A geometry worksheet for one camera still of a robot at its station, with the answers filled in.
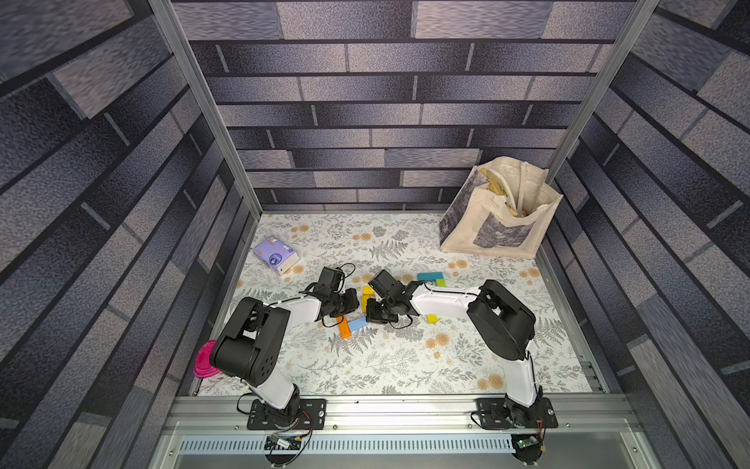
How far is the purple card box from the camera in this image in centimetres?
100

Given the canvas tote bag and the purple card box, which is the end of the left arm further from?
the canvas tote bag

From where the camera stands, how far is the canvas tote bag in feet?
2.90

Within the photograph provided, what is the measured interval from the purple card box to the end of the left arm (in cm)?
28

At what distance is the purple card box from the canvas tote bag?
57 centimetres

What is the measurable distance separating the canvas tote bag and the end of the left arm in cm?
45

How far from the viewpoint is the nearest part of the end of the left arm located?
75 cm

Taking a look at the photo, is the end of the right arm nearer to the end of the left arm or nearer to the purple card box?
the end of the left arm
